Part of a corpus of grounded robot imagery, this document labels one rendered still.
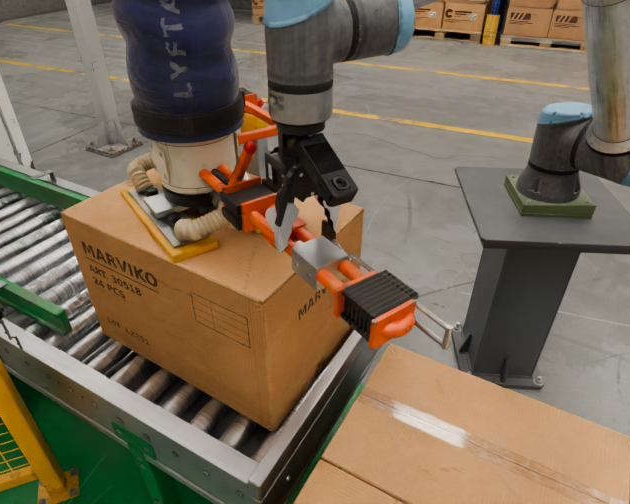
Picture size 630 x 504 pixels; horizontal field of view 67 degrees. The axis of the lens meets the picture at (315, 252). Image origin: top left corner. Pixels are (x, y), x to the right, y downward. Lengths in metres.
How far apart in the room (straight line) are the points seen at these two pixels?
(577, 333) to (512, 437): 1.26
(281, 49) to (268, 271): 0.45
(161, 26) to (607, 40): 0.89
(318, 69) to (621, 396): 1.88
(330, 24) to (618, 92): 0.85
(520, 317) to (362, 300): 1.29
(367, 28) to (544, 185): 1.06
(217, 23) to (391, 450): 0.94
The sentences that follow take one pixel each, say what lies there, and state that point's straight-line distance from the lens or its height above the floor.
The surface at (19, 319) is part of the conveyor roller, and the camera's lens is 1.67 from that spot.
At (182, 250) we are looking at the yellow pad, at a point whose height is 0.97.
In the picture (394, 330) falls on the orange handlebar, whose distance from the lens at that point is 0.63.
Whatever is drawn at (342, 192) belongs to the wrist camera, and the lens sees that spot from 0.65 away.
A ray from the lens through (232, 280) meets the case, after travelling 0.92.
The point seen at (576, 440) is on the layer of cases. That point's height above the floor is 0.54.
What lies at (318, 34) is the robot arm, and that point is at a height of 1.40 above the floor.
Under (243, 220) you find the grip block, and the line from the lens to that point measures 0.85.
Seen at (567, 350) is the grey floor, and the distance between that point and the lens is 2.34.
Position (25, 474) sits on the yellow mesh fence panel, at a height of 0.14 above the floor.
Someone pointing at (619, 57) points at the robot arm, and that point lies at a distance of 1.28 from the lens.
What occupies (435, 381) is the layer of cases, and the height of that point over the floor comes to 0.54.
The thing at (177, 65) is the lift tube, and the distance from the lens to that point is 0.94.
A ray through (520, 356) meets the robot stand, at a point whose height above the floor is 0.13.
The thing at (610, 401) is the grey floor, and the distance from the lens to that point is 2.22.
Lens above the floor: 1.52
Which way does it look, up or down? 35 degrees down
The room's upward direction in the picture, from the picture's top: straight up
